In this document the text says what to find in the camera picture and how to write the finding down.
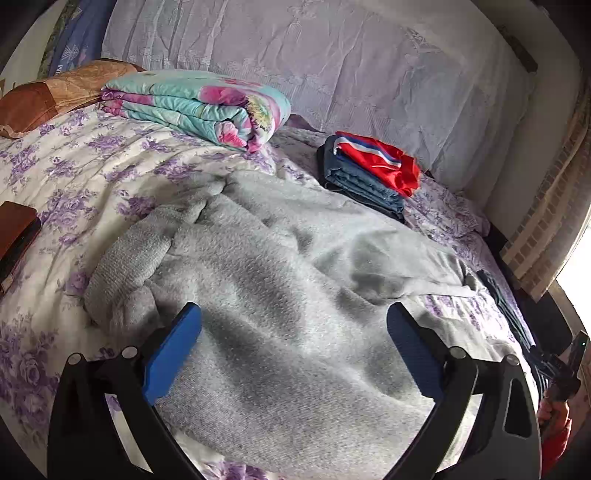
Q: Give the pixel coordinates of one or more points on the green patterned pillow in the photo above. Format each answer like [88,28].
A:
[51,60]

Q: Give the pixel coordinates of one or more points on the folded red shorts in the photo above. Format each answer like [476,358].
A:
[383,161]

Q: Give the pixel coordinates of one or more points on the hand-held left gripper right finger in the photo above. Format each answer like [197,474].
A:
[411,353]

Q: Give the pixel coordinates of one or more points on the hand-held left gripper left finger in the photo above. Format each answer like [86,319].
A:
[173,353]

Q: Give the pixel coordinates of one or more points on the blue patterned cloth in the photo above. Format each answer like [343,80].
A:
[78,32]

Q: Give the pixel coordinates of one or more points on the purple floral bed sheet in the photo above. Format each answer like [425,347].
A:
[69,184]

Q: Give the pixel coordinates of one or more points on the person's right forearm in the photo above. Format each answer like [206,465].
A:
[556,447]

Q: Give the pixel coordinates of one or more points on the folded blue jeans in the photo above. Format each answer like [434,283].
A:
[351,177]

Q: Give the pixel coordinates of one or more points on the person's right hand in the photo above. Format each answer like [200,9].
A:
[545,413]

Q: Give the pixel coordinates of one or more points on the brick pattern cloth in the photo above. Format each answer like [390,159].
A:
[545,221]

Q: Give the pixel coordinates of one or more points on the dark green pants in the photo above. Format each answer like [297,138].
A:
[512,304]

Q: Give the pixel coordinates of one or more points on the brown pillow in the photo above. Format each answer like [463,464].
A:
[46,97]

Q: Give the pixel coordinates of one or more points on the folded teal pink floral quilt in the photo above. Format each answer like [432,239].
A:
[184,101]

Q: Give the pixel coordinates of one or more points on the grey knit sweater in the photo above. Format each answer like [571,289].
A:
[277,277]

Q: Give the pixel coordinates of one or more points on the brown leather wallet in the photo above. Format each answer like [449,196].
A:
[16,230]

